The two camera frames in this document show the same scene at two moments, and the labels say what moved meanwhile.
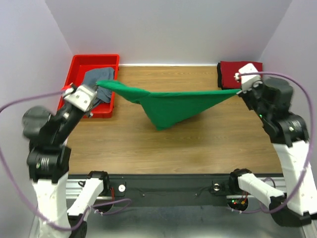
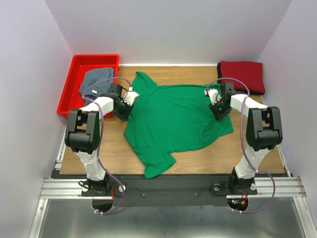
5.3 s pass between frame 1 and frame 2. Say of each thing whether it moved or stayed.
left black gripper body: moved
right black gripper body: moved
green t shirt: moved
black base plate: stayed
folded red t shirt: stayed
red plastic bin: stayed
